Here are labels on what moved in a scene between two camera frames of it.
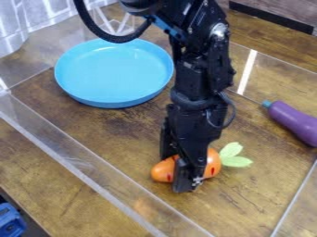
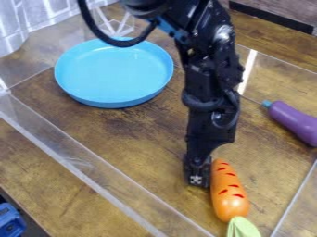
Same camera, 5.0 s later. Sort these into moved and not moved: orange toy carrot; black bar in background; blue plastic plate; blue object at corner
Moved: orange toy carrot
Not moved: black bar in background; blue plastic plate; blue object at corner
